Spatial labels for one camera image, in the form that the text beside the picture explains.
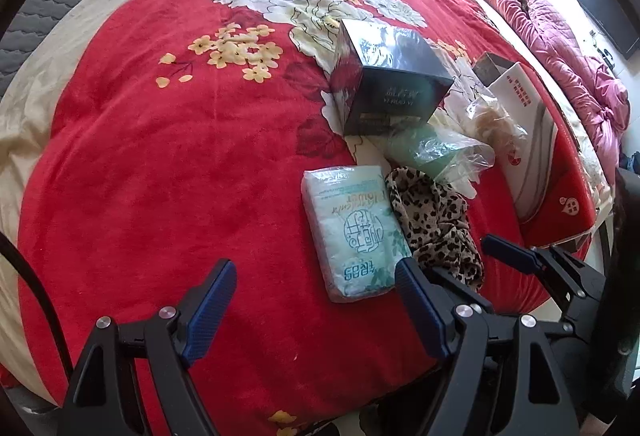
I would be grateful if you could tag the red cardboard box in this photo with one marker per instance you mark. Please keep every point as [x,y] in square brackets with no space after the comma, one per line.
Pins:
[530,155]

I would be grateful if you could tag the green ball in plastic bag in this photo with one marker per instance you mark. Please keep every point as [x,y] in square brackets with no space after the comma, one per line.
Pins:
[420,150]

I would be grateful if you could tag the black glossy box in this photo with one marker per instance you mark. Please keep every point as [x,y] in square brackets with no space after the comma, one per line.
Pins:
[390,90]

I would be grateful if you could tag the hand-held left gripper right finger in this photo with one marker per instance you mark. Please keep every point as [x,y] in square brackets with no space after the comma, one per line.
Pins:
[417,311]

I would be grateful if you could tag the pink quilt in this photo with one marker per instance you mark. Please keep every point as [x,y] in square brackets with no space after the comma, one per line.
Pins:
[565,65]

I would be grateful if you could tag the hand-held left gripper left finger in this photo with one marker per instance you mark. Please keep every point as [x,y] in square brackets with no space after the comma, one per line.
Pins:
[210,311]

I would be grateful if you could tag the red floral blanket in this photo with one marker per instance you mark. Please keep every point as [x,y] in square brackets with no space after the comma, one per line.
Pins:
[175,165]

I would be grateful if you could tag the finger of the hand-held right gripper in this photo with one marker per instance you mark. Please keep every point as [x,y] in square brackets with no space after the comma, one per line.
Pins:
[505,251]
[460,288]

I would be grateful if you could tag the beige bed sheet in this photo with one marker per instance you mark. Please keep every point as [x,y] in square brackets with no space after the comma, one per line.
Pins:
[30,115]

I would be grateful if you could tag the pale green tissue pack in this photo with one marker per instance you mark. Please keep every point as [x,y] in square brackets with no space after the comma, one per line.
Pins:
[350,236]

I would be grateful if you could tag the leopard print cloth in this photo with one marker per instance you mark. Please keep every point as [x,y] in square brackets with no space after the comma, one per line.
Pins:
[435,221]

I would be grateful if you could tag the beige fluffy item in bag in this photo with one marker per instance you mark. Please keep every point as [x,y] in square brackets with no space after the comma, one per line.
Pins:
[492,125]

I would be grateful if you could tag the black television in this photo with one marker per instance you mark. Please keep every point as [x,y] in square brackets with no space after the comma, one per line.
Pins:
[610,15]

